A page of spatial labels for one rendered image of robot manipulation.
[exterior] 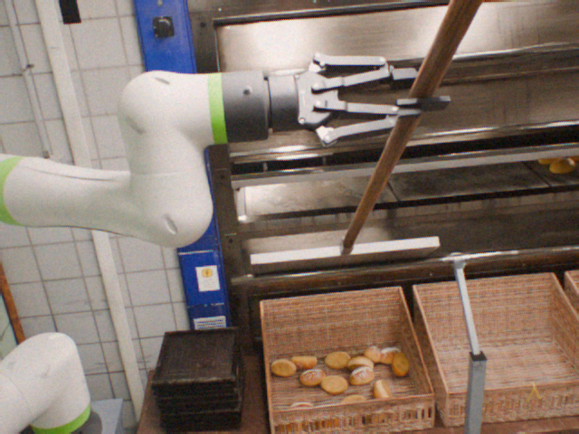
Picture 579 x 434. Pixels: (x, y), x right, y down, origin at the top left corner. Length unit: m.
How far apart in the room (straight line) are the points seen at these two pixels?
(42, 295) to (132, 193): 1.70
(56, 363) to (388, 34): 1.41
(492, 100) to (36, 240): 1.68
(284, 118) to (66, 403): 0.81
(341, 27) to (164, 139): 1.36
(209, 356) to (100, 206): 1.41
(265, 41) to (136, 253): 0.91
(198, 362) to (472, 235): 1.12
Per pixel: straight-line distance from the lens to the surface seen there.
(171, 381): 2.16
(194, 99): 0.79
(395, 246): 1.82
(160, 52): 2.04
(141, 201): 0.82
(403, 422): 2.22
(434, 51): 0.75
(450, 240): 2.44
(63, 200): 0.96
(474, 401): 2.08
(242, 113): 0.78
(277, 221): 2.26
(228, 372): 2.17
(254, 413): 2.33
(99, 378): 2.71
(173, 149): 0.79
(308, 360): 2.42
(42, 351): 1.34
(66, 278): 2.46
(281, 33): 2.07
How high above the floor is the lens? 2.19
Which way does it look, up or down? 26 degrees down
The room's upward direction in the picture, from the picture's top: 5 degrees counter-clockwise
